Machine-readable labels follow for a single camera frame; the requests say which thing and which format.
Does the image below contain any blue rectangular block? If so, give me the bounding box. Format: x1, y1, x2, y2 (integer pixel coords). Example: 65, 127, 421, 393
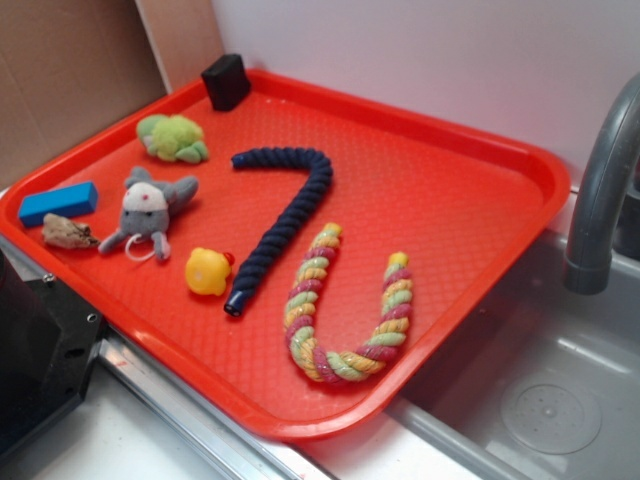
18, 181, 98, 227

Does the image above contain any grey faucet spout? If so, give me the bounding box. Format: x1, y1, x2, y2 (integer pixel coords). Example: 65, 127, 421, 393
563, 76, 639, 295

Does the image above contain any green plush animal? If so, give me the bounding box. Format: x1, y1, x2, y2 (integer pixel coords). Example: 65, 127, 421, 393
136, 114, 209, 164

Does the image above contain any grey sink basin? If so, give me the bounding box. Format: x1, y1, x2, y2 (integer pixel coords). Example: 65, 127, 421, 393
389, 229, 640, 480

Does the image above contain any black rectangular block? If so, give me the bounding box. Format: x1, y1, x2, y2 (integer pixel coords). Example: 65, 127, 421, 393
201, 54, 251, 112

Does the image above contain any yellow rubber duck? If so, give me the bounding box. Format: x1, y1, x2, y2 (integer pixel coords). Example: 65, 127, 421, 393
184, 247, 235, 296

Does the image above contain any grey plush mouse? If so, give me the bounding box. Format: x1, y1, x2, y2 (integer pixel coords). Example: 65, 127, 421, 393
98, 166, 199, 262

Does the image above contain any red plastic tray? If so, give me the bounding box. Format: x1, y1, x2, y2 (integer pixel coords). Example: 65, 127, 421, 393
1, 70, 570, 441

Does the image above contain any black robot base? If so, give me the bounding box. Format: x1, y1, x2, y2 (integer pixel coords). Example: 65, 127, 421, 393
1, 255, 105, 462

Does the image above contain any brown cardboard panel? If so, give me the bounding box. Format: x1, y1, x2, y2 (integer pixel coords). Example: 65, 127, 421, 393
1, 1, 223, 187

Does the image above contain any multicolour twisted rope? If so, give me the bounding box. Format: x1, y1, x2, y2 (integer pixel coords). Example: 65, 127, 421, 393
283, 222, 415, 386

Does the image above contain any dark blue twisted rope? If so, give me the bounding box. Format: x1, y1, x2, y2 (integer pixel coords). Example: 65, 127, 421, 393
223, 145, 334, 320

